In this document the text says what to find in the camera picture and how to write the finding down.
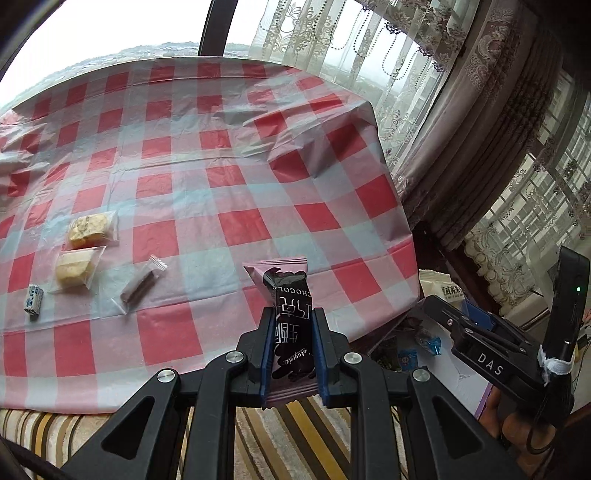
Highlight embroidered lace short curtain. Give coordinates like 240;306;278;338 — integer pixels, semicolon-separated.
462;152;591;324

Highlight white storage box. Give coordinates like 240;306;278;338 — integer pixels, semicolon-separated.
365;270;492;418

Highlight black pink chocolate packet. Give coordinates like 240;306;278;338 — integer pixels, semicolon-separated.
243;257;324;409

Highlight clear brown bar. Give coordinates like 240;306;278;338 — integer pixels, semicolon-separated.
111;255;168;315

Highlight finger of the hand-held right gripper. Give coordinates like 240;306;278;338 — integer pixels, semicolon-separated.
422;295;468;339
463;300;542;354

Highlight clear yellow cracker packet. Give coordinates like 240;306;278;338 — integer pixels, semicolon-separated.
65;210;120;252

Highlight black cable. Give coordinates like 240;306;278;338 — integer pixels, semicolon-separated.
526;388;578;457

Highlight red white checkered tablecloth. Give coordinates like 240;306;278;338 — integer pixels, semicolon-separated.
0;55;422;414

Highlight dark window frame post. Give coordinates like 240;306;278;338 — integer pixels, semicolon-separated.
198;0;246;58

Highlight blue white small candy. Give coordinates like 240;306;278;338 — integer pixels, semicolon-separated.
23;284;45;320

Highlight clear pale pastry packet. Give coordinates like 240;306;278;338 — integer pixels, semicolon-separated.
48;246;107;296

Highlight white lace sheer curtain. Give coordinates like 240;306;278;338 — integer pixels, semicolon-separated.
249;0;467;139

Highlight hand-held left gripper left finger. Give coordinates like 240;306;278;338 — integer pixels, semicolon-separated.
60;305;278;480

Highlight striped velvet sofa cover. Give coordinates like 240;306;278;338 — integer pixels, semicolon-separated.
0;392;416;480

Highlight brown patterned drape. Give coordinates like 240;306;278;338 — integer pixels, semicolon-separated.
376;0;591;259

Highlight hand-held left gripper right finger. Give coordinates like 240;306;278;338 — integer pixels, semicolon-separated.
311;308;527;480

